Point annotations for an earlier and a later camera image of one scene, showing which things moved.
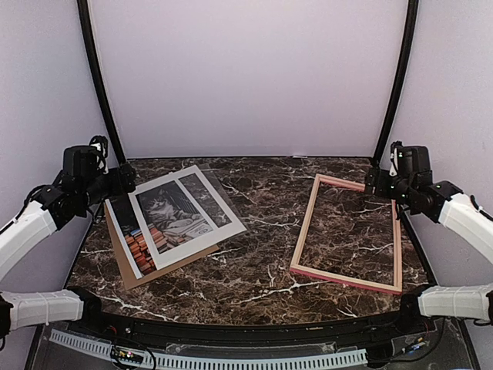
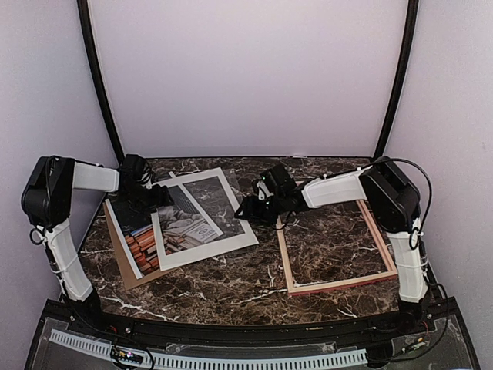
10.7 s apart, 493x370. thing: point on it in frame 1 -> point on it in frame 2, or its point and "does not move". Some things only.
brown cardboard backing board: [129, 274] does not move
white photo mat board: [179, 214] -> [203, 251]
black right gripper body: [400, 191] -> [265, 212]
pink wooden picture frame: [295, 267] -> [294, 290]
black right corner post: [412, 14] does not move
